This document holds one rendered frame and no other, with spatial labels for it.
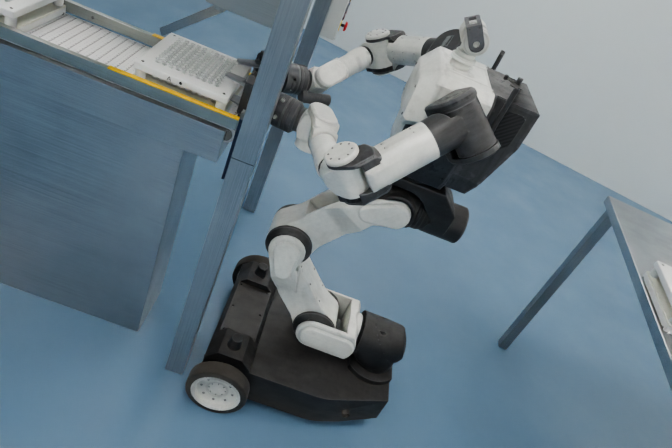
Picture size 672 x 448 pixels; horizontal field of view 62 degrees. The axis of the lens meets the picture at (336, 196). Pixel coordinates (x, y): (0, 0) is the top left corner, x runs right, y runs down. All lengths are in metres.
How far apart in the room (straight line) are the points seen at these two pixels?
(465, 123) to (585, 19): 3.55
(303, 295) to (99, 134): 0.78
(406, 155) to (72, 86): 0.87
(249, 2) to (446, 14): 3.36
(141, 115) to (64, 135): 0.28
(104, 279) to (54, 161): 0.44
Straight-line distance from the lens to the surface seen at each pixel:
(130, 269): 1.91
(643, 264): 2.06
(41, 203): 1.90
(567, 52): 4.76
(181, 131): 1.49
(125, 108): 1.53
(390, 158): 1.17
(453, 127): 1.21
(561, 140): 4.96
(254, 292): 2.07
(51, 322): 2.12
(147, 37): 1.74
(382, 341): 1.93
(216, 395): 1.93
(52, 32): 1.71
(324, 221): 1.63
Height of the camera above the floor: 1.66
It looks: 33 degrees down
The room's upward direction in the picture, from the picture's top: 25 degrees clockwise
